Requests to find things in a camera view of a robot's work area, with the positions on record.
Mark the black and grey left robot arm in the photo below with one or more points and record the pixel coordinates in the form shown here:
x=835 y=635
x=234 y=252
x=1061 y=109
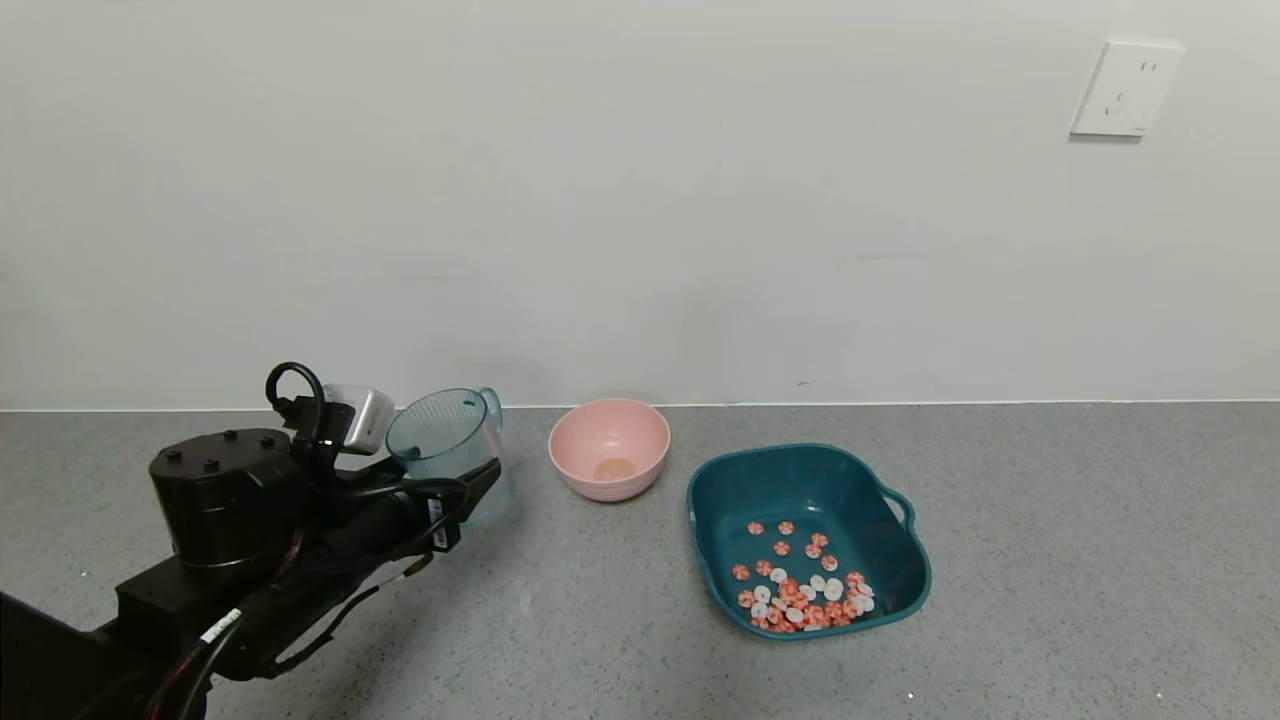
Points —
x=220 y=500

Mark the pink plastic bowl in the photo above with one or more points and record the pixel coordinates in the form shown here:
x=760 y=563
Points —
x=610 y=440

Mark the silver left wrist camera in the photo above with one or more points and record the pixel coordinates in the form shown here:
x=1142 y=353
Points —
x=362 y=418

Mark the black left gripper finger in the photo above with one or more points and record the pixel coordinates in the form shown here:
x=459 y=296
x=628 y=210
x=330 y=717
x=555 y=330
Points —
x=472 y=487

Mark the transparent blue ribbed measuring cup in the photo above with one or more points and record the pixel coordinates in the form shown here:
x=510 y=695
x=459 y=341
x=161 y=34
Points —
x=440 y=430

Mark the red and white candy heap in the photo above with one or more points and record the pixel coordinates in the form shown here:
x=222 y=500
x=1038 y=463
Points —
x=800 y=612

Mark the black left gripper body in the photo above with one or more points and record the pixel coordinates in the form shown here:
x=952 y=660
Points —
x=440 y=522

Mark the white wall socket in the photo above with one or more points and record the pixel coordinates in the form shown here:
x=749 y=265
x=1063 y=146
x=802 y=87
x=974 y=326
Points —
x=1125 y=90

